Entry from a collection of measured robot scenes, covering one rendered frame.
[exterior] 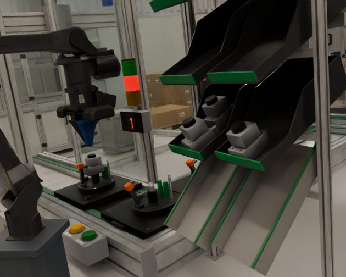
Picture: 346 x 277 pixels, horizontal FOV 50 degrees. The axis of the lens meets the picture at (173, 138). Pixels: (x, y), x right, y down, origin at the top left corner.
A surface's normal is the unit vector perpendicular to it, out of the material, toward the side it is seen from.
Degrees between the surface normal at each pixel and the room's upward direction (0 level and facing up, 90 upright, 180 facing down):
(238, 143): 115
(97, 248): 90
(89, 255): 90
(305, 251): 0
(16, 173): 61
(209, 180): 45
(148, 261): 90
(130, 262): 90
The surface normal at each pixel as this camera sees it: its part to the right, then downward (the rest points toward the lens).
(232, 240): -0.69, -0.53
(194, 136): 0.38, 0.23
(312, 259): -0.12, -0.97
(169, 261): 0.66, 0.08
